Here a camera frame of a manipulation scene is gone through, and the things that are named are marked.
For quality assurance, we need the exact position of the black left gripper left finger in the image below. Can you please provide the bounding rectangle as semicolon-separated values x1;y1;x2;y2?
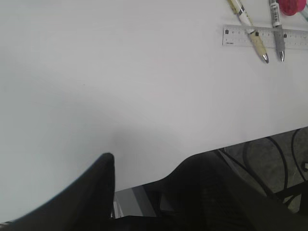
7;153;115;231

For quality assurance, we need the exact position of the grey barrel pen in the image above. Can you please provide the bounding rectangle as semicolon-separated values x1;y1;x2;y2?
269;0;285;62

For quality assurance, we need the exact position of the clear plastic ruler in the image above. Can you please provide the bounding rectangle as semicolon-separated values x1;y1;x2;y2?
222;25;308;51

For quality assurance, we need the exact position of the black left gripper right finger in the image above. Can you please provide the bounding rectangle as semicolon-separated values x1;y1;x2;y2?
113;154;308;231

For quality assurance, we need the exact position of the cream barrel pen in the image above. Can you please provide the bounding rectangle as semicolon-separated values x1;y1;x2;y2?
227;0;269;64

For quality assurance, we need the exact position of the blue grip pen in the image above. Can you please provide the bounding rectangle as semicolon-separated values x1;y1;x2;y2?
300;8;308;21

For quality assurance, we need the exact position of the black cable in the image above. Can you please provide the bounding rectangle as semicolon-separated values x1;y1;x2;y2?
218;127;308;212

